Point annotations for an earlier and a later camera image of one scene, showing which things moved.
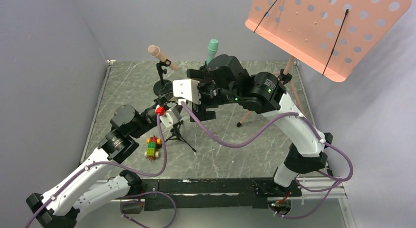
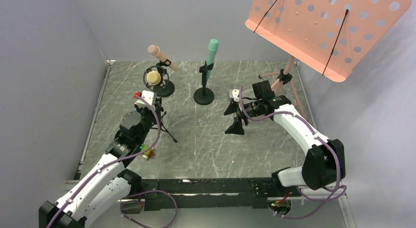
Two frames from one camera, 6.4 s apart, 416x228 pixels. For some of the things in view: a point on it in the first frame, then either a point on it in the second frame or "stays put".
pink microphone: [154, 51] stays put
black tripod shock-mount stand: [167, 100] → [164, 81]
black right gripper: [203, 109] → [241, 112]
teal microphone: [212, 49] stays put
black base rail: [212, 194] stays put
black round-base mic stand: [163, 88] stays put
